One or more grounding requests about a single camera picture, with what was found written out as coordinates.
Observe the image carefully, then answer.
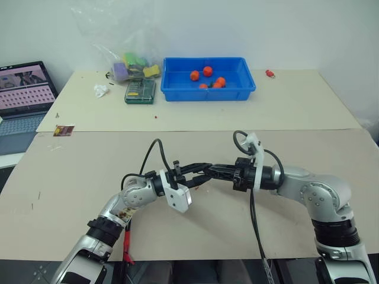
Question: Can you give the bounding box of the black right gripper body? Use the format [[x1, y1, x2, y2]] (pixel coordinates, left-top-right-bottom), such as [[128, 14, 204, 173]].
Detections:
[[232, 158, 256, 192]]

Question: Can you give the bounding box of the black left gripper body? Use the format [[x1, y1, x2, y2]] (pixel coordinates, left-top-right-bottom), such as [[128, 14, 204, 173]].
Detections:
[[165, 160, 191, 191]]

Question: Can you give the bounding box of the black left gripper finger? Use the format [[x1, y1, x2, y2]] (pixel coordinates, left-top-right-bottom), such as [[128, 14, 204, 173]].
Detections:
[[185, 173, 212, 189], [180, 163, 213, 175]]

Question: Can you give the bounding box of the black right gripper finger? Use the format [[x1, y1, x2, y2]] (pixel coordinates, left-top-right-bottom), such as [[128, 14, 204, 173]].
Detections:
[[203, 172, 236, 182], [206, 163, 237, 173]]

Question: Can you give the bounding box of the blue plastic bin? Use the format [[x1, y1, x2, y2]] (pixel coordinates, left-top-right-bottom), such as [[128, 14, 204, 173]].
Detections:
[[160, 56, 256, 102]]

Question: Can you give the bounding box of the green screwdriver bit case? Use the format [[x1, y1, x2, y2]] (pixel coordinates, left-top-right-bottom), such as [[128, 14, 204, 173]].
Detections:
[[124, 78, 157, 105]]

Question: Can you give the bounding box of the yellow sponge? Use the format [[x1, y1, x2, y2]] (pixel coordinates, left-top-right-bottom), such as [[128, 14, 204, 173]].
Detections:
[[143, 64, 161, 79]]

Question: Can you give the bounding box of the crumpled white paper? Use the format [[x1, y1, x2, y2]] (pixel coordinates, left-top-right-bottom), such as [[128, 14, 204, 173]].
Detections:
[[94, 84, 110, 99]]

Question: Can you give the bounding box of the purple sponge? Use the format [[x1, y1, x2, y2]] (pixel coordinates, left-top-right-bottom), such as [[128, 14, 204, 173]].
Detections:
[[112, 61, 129, 82]]

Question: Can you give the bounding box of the small brown picture card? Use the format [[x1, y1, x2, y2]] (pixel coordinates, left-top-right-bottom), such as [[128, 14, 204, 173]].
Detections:
[[53, 125, 76, 138]]

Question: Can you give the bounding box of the green sponge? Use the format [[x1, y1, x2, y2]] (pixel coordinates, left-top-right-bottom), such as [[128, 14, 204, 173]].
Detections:
[[123, 52, 149, 67]]

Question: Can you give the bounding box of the clear plastic bag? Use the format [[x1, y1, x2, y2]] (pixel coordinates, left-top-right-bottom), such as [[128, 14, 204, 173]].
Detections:
[[70, 5, 167, 83]]

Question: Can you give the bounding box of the open laptop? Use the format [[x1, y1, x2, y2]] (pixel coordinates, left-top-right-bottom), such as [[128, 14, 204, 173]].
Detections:
[[0, 60, 60, 157]]

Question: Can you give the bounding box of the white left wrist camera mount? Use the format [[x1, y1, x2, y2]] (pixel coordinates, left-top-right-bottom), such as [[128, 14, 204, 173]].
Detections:
[[159, 168, 193, 214]]

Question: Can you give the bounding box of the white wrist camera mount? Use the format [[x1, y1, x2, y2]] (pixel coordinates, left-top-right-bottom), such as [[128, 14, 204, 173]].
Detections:
[[159, 168, 193, 214], [242, 132, 265, 191]]

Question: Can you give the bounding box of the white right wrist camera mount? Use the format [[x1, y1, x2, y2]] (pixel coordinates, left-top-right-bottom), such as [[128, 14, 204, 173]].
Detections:
[[242, 132, 265, 191]]

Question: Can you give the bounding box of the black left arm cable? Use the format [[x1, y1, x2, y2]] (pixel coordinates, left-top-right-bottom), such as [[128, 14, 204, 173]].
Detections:
[[120, 138, 176, 192]]

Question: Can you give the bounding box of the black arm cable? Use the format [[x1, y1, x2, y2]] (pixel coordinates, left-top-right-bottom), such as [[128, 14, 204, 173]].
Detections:
[[232, 130, 285, 284], [120, 138, 176, 192]]

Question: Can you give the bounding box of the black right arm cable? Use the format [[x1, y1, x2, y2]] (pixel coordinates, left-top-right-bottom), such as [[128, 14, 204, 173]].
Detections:
[[232, 130, 285, 284]]

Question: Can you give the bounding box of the red cable sleeve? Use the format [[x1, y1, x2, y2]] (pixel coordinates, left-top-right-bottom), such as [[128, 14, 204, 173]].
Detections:
[[123, 226, 136, 266]]

